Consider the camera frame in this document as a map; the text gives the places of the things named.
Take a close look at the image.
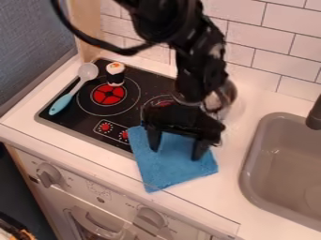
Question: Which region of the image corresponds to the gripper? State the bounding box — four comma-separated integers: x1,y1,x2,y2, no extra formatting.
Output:
140,100,227,162

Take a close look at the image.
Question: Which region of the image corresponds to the blue cloth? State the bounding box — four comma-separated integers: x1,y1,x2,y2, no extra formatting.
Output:
126,125,220,194

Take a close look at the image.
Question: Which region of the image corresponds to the silver pot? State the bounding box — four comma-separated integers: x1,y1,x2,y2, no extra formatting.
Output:
202,79,246,121

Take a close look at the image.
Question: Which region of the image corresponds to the toy stove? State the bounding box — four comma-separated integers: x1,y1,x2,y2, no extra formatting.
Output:
34,57,186,158

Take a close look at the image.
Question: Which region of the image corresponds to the toy sushi roll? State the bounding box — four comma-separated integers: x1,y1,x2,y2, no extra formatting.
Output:
103,61,127,87

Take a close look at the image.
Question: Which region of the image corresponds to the toy sink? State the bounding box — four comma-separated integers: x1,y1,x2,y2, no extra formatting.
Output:
237,112,321,233

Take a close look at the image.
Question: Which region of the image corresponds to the blue and white spoon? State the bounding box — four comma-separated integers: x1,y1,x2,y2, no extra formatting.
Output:
47,62,100,116

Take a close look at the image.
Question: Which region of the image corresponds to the tap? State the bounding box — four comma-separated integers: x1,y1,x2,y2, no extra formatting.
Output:
304,93,321,131

